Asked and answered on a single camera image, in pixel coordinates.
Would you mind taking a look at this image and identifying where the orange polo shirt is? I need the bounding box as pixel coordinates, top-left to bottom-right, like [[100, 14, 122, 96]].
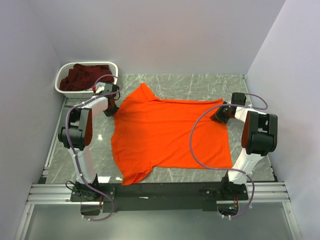
[[111, 83, 232, 186]]

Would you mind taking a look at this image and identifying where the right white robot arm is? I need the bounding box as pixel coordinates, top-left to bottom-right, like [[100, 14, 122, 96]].
[[210, 92, 278, 200]]

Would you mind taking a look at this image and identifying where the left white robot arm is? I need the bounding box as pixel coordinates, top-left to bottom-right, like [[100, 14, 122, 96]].
[[58, 83, 121, 202]]

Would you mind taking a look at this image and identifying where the white printed shirt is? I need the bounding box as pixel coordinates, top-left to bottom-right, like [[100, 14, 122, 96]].
[[86, 85, 97, 92]]

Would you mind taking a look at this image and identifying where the dark red shirt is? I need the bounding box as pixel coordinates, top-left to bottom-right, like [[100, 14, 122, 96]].
[[59, 63, 114, 92]]

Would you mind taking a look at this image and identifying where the white plastic laundry basket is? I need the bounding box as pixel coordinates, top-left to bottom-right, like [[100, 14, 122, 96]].
[[54, 61, 119, 99]]

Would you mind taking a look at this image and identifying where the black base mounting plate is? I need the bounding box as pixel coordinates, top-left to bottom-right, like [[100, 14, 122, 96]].
[[70, 181, 249, 213]]

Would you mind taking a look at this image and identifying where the aluminium rail frame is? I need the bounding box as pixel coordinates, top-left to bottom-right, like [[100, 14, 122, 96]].
[[15, 182, 302, 240]]

